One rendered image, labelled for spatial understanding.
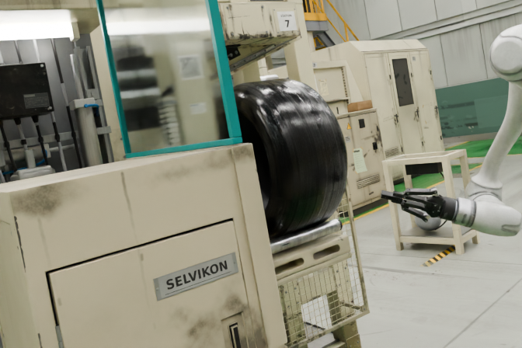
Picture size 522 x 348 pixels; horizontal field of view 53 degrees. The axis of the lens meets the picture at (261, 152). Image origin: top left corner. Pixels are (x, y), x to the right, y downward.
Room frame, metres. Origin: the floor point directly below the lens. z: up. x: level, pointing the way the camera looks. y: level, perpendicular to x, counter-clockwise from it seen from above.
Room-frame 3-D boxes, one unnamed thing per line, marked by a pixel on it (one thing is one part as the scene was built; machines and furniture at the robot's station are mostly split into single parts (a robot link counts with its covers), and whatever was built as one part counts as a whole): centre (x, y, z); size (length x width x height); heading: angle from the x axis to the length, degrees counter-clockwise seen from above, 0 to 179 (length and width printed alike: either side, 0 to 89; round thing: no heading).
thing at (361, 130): (6.73, -1.09, 0.62); 0.91 x 0.58 x 1.25; 133
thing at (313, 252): (1.73, -0.08, 0.83); 0.36 x 0.09 x 0.06; 124
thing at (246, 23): (2.17, 0.06, 1.71); 0.61 x 0.25 x 0.15; 124
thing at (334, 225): (1.74, -0.08, 0.90); 0.35 x 0.05 x 0.05; 124
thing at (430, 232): (4.42, -1.35, 0.40); 0.60 x 0.35 x 0.80; 43
